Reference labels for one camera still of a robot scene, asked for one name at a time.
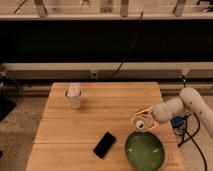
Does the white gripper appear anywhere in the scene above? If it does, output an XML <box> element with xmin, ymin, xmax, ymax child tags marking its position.
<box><xmin>135</xmin><ymin>98</ymin><xmax>183</xmax><ymax>132</ymax></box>

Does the clear plastic bottle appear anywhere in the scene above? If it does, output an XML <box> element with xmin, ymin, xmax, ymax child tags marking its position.
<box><xmin>131</xmin><ymin>114</ymin><xmax>156</xmax><ymax>131</ymax></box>

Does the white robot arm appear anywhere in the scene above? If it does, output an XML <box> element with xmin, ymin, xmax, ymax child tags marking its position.
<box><xmin>131</xmin><ymin>87</ymin><xmax>213</xmax><ymax>139</ymax></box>

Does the green bowl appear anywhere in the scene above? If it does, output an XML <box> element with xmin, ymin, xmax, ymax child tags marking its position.
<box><xmin>125</xmin><ymin>132</ymin><xmax>165</xmax><ymax>171</ymax></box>

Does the blue box on floor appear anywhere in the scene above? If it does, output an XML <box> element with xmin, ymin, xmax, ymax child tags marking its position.
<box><xmin>171</xmin><ymin>116</ymin><xmax>184</xmax><ymax>128</ymax></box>

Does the black smartphone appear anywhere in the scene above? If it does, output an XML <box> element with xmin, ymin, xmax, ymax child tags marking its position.
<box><xmin>93</xmin><ymin>132</ymin><xmax>116</xmax><ymax>159</ymax></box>

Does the white cup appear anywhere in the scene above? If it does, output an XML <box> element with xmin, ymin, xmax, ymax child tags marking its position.
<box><xmin>65</xmin><ymin>83</ymin><xmax>81</xmax><ymax>109</ymax></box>

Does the black floor cable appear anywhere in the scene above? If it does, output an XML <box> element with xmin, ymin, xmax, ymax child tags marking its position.
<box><xmin>173</xmin><ymin>111</ymin><xmax>208</xmax><ymax>171</ymax></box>

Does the black hanging cable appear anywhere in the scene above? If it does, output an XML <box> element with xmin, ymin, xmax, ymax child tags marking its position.
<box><xmin>105</xmin><ymin>10</ymin><xmax>145</xmax><ymax>81</ymax></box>

